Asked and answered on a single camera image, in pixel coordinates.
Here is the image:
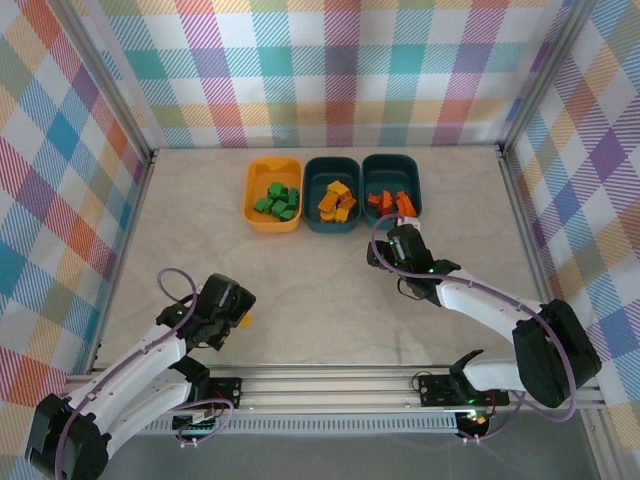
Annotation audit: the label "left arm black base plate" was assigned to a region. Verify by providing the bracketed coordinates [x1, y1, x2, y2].
[204, 376, 244, 412]

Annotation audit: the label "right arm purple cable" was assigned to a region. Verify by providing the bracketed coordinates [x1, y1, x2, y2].
[372, 213, 579, 446]

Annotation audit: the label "yellow-orange plastic container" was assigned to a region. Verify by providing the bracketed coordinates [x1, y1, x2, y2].
[242, 156, 304, 234]

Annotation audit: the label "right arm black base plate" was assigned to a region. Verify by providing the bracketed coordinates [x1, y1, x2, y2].
[417, 372, 511, 409]

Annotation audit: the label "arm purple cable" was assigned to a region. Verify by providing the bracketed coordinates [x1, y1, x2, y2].
[372, 213, 579, 446]
[52, 267, 236, 479]

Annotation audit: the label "aluminium table side rail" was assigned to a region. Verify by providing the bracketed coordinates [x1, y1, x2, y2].
[497, 148, 576, 369]
[84, 148, 160, 375]

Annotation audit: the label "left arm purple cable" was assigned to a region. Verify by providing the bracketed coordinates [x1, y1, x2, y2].
[52, 267, 236, 479]

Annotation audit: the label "grey slotted cable duct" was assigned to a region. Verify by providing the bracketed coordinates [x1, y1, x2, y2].
[78, 417, 461, 437]

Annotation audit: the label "orange black electronics board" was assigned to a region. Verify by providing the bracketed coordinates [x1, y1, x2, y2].
[457, 409, 492, 437]

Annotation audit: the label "aluminium mounting rail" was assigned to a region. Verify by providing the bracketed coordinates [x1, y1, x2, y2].
[53, 366, 609, 417]

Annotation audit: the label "black electronics board green lights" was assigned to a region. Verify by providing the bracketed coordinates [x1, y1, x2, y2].
[172, 410, 221, 436]

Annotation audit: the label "dark teal plastic container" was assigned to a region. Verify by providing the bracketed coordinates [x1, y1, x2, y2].
[360, 153, 424, 229]
[302, 156, 363, 234]

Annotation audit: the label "aluminium frame post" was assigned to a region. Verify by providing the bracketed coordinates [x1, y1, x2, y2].
[497, 0, 599, 154]
[47, 0, 157, 164]

